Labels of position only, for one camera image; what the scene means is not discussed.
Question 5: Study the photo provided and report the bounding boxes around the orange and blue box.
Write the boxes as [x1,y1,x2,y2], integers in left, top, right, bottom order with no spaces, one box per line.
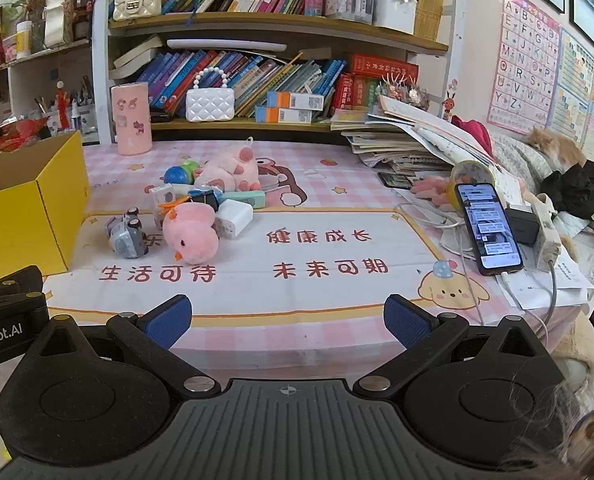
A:
[254,106,314,123]
[267,91,325,110]

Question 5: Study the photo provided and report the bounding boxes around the black power adapter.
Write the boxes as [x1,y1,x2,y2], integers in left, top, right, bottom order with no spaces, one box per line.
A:
[504,206,542,246]

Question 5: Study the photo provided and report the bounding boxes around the pink checked table mat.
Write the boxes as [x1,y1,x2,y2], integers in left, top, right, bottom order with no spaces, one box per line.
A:
[42,137,594,376]

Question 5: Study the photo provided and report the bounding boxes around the wooden bookshelf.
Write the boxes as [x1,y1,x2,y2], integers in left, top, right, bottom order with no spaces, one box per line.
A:
[92,0,458,145]

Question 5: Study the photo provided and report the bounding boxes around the green toy with blue base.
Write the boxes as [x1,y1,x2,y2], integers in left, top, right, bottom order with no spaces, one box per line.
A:
[164,159,201,185]

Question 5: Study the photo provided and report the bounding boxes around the lit black smartphone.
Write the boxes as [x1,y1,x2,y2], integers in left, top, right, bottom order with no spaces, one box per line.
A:
[454,182,524,277]

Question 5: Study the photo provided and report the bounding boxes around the red packets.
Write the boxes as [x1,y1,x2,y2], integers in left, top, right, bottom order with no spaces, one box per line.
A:
[0,119,48,155]

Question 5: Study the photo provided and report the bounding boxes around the grey toy car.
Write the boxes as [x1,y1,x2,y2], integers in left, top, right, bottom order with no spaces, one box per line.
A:
[106,206,150,258]

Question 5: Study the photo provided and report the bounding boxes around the white quilted handbag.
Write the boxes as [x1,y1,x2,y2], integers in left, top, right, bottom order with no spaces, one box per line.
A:
[185,67,236,123]

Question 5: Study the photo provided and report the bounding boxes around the grey blanket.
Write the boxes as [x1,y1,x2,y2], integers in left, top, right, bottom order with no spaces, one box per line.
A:
[492,132,558,196]

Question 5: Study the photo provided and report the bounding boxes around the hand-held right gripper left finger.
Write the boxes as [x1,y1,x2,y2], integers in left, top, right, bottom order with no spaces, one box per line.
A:
[24,294,222,395]

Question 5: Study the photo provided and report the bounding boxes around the white charging cable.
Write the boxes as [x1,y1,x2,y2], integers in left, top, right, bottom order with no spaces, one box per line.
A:
[397,202,482,263]

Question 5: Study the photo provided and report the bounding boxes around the yellow cardboard box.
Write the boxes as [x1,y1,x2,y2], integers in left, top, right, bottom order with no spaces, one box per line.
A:
[0,131,90,287]

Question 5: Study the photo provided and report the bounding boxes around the antler hair decoration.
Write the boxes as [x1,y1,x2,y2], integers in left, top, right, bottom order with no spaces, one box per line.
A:
[379,72,432,111]

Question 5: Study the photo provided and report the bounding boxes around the small white printed box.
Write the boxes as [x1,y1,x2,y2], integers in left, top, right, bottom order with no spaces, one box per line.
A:
[149,184,176,227]

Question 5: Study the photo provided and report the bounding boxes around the red tassel ornament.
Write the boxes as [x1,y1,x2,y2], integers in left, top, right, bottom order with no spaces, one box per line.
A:
[57,82,70,130]

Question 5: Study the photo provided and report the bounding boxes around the orange cat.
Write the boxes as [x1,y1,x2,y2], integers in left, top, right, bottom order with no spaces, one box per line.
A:
[524,127,586,171]

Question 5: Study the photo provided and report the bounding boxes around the small black cube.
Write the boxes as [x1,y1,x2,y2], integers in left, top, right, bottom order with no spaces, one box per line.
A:
[189,194,221,214]

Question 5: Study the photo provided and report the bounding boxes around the red cloth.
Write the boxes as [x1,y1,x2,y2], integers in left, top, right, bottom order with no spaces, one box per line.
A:
[452,116,492,156]

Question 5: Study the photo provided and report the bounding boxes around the red dictionaries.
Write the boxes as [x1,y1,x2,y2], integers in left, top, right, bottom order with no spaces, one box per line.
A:
[329,52,420,111]

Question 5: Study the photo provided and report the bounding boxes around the pink alphabet poster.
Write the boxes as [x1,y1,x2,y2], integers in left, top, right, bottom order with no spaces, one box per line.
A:
[487,0,562,133]

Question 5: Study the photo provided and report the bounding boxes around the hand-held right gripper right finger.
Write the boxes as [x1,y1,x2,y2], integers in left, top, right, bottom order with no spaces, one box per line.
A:
[353,294,560,397]

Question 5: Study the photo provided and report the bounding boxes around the stack of yellow books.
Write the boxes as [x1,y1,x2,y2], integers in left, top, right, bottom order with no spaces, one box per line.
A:
[412,0,450,43]

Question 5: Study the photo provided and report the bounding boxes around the row of blue books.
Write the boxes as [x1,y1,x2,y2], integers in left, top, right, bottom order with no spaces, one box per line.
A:
[137,50,348,120]

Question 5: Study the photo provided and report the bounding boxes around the grey power cable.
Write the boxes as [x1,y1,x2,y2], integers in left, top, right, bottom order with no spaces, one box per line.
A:
[524,260,560,328]

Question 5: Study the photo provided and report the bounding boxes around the white paper sheets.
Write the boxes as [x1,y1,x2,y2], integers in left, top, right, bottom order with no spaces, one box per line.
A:
[507,245,594,312]

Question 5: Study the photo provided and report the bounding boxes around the teal handheld device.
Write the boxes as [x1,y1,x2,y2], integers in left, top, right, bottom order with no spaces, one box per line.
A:
[222,190,266,209]

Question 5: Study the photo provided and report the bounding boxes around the pink plush claw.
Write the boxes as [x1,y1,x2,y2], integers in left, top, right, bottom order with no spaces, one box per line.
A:
[411,177,458,206]

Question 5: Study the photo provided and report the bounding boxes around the black cloth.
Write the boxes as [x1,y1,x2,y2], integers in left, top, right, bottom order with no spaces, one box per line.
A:
[542,162,594,221]

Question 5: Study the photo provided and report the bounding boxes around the pink pig plush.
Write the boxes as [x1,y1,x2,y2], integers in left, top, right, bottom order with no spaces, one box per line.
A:
[194,145,265,193]

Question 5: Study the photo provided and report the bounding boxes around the yellow tape roll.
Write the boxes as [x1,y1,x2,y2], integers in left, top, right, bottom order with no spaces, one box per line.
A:
[449,159,498,196]

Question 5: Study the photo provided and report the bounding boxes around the white pen holders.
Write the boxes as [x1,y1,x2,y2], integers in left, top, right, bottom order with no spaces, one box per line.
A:
[324,0,418,36]

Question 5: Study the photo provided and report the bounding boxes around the stack of magazines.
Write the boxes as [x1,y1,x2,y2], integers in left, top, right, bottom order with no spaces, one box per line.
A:
[342,95,498,177]

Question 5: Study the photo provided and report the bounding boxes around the pink duck plush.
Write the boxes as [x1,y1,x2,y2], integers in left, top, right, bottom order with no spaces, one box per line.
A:
[163,203,220,265]

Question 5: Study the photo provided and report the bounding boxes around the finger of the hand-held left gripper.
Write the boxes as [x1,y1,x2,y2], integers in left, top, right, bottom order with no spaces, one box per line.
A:
[0,265,48,313]

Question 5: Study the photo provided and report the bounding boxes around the white power strip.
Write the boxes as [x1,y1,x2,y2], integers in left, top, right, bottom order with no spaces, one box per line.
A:
[527,194,562,271]

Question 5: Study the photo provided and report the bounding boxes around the fur trimmed clothing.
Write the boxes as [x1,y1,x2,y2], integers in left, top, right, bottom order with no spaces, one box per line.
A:
[502,370,594,480]

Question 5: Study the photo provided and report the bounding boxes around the white foam block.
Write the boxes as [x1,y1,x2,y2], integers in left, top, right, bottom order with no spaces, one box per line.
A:
[214,199,254,238]

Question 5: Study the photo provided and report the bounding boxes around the pink cylinder container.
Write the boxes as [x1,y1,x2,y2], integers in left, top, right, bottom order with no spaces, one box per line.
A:
[111,82,152,156]

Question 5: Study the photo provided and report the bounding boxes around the blue chart poster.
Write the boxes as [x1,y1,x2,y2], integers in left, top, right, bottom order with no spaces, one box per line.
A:
[547,30,594,146]

